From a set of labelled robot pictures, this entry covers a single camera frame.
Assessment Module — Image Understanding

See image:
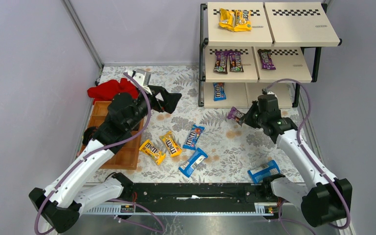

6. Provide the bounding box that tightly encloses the purple candy bag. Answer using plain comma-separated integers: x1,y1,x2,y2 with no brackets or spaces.
258,49,276,71
227,107,245,126

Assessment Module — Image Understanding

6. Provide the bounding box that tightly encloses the blue M&M candy bag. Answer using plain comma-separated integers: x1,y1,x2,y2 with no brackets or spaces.
182,124,205,150

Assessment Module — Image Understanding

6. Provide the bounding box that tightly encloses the blue white candy bag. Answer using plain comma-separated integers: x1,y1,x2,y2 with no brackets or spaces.
178,148,208,178

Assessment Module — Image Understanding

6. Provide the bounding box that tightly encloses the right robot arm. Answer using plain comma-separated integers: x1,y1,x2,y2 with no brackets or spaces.
243,94,353,229

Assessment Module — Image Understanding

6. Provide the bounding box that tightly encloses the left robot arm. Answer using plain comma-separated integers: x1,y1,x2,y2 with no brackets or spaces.
28,85,182,235

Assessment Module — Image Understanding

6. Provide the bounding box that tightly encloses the blue candy bag on shelf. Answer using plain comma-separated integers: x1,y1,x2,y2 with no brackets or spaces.
213,83,227,101

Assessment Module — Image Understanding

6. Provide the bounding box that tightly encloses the yellow candy bag on mat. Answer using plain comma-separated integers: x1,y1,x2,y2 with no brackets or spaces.
139,139,165,165

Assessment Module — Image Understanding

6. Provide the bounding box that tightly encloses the yellow candy bag upright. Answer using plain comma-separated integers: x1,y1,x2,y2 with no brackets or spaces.
160,131,182,157

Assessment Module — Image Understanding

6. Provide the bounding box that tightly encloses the brown candy bag right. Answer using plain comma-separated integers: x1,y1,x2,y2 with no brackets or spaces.
229,51,244,72

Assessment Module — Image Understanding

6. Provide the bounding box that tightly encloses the brown candy bag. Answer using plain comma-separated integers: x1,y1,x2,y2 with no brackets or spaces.
229,51,244,72
213,51,228,74

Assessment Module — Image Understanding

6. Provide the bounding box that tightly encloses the brown candy bag left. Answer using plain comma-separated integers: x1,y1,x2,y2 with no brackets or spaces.
213,51,228,74

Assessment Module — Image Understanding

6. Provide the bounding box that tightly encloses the three-tier shelf rack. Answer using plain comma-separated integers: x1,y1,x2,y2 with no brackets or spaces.
198,1,342,109

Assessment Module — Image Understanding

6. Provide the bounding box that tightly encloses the yellow candy bag left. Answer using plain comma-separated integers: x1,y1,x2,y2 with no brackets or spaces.
218,8,235,32

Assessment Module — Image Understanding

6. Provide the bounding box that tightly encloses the yellow candy bag right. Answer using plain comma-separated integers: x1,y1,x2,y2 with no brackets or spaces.
234,10,252,32

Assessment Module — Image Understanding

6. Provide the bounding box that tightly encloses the red cloth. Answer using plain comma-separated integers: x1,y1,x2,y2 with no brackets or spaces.
87,78,139,104

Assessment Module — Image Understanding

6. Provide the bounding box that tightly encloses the floral table mat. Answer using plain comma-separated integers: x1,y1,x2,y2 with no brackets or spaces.
92,65,310,184

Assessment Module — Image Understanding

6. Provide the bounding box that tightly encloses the wooden compartment tray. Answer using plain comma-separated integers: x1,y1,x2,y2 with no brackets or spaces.
79,101,141,170

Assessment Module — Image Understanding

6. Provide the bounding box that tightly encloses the black rolled sock orange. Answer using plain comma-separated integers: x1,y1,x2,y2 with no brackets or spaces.
82,126,98,146

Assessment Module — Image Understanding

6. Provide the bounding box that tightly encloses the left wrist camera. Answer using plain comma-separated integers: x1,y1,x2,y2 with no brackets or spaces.
124,69,152,91

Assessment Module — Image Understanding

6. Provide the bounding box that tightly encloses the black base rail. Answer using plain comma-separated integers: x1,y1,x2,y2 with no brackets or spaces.
110,173,279,216

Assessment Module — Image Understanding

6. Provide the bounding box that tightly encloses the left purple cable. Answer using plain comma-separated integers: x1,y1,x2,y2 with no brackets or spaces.
34,72,152,235

